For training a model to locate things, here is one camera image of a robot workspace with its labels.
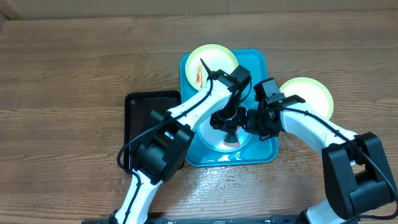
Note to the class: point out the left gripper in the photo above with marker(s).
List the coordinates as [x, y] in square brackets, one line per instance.
[231, 127]

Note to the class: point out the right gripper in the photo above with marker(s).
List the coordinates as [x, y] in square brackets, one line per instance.
[252, 128]

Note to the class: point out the green and orange sponge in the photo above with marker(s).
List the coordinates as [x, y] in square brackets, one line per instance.
[231, 140]

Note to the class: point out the light blue plate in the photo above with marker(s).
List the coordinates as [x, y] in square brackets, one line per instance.
[214, 138]

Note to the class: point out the yellow-green plate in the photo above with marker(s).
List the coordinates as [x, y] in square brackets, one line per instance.
[313, 92]
[215, 57]

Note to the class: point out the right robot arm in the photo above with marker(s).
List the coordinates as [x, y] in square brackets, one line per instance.
[356, 173]

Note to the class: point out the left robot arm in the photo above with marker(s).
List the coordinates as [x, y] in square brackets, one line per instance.
[158, 152]

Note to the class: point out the teal plastic tray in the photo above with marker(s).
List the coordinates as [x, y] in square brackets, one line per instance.
[255, 151]

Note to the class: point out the black plastic tray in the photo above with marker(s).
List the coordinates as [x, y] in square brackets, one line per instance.
[145, 116]

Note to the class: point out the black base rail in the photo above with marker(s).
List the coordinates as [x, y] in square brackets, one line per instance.
[275, 219]

